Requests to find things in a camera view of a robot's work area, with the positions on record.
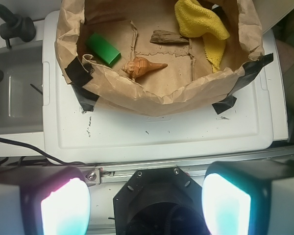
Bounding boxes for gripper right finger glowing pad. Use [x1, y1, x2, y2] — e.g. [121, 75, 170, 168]
[201, 160, 294, 235]

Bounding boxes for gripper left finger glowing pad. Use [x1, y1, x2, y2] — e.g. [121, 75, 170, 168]
[0, 166, 91, 235]

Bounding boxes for orange conch shell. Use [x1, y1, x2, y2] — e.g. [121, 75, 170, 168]
[121, 57, 168, 79]

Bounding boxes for grey sink basin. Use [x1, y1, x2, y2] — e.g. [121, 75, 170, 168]
[0, 42, 43, 134]

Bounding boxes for brown paper bag tray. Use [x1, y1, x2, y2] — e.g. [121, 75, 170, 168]
[55, 0, 273, 117]

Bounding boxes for green rectangular block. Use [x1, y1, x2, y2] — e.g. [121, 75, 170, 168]
[85, 33, 122, 67]

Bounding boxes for black faucet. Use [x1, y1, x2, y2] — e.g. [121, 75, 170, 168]
[0, 4, 36, 49]

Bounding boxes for yellow microfiber cloth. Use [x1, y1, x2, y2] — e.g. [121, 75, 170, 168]
[174, 0, 230, 72]

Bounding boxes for brown bark piece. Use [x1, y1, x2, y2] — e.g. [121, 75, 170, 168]
[149, 30, 189, 45]

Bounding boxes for black cable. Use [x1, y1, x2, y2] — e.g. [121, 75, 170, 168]
[0, 135, 94, 166]

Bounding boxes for aluminium rail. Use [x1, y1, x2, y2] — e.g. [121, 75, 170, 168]
[81, 145, 294, 185]

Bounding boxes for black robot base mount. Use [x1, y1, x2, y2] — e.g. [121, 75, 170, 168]
[113, 171, 210, 235]

